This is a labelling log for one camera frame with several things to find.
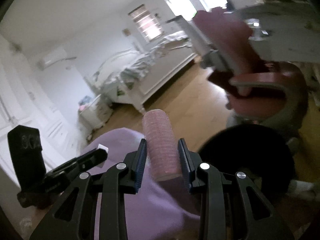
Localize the white wooden bed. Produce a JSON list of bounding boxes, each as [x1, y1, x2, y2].
[[85, 31, 196, 114]]

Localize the white bottle cap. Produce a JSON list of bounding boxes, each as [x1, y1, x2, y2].
[[96, 144, 108, 168]]

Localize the white bedside nightstand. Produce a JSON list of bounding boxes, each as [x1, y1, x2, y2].
[[79, 94, 113, 131]]

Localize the purple round tablecloth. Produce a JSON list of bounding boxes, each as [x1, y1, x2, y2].
[[81, 128, 200, 239]]

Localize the white wall air conditioner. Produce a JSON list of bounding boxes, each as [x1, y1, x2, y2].
[[37, 47, 77, 70]]

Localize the pink grey desk chair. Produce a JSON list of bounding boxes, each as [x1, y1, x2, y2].
[[166, 6, 309, 128]]

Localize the black round trash bin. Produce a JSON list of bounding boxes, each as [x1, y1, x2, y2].
[[199, 124, 298, 226]]

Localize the white wardrobe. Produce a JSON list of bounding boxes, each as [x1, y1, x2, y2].
[[1, 37, 86, 184]]

